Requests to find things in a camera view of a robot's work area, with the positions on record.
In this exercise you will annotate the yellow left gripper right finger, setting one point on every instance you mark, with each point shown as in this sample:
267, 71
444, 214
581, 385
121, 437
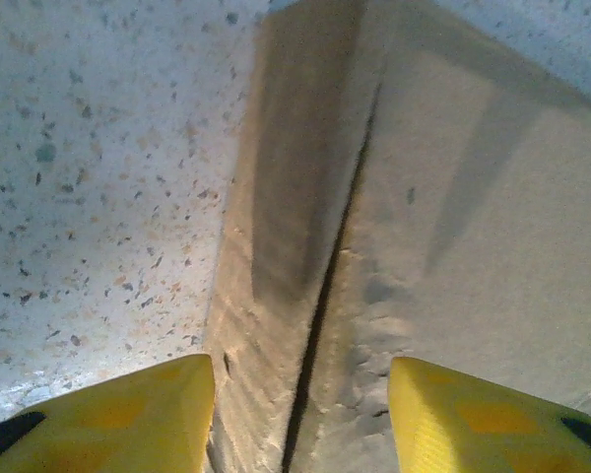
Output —
473, 428

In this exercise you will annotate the brown cardboard box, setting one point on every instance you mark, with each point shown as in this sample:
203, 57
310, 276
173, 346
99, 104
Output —
374, 246

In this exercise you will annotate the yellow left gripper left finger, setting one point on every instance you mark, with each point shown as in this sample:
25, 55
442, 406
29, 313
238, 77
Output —
118, 424

